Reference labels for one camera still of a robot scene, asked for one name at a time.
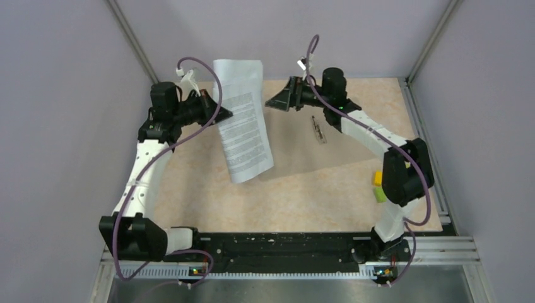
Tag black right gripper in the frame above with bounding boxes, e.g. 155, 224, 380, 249
265, 77, 330, 113

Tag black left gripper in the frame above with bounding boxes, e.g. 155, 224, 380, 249
173, 88, 233, 127

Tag printed white paper sheets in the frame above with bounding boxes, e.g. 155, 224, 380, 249
213, 59, 274, 184

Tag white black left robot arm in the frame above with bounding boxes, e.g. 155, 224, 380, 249
98, 82, 233, 262

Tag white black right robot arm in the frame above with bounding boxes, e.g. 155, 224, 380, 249
265, 68, 435, 260

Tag metal folder clip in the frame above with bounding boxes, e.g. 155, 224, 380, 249
311, 116, 327, 144

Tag yellow block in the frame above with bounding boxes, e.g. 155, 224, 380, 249
372, 171, 383, 187

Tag green block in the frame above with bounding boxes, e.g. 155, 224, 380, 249
373, 186, 387, 203

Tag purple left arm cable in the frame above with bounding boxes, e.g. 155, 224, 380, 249
112, 56, 223, 289

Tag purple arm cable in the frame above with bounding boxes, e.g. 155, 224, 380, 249
112, 56, 223, 289
305, 34, 432, 287

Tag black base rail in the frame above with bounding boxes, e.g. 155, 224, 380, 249
162, 231, 413, 275

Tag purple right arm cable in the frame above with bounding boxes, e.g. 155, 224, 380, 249
305, 34, 432, 287

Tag white slotted cable duct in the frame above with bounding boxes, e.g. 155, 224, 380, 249
135, 265, 377, 280

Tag aluminium frame rail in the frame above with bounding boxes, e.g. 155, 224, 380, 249
413, 236, 481, 266

